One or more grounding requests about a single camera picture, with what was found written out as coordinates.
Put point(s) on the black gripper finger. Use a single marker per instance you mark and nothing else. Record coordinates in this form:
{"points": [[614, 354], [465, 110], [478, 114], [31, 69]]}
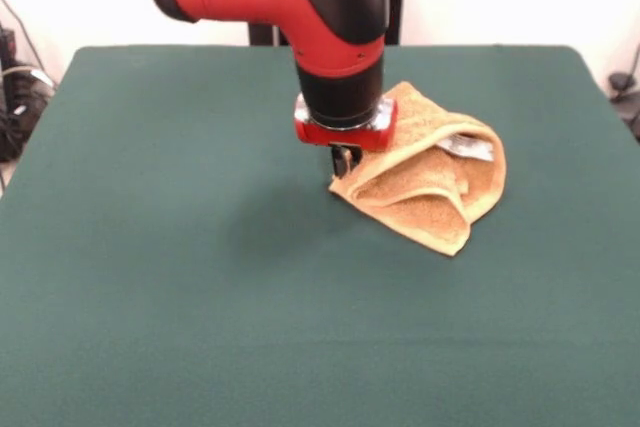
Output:
{"points": [[354, 156], [339, 161]]}

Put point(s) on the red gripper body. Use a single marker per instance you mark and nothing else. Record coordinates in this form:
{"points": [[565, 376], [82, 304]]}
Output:
{"points": [[345, 138]]}

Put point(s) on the orange terry towel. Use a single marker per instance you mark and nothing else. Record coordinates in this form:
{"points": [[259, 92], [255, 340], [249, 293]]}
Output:
{"points": [[425, 207]]}

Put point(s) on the dark green table cloth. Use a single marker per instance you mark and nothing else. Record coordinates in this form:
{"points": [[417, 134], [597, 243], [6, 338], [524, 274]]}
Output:
{"points": [[150, 272]]}

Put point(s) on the black floor device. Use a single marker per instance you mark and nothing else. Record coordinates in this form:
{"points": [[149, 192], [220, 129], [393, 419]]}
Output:
{"points": [[625, 92]]}

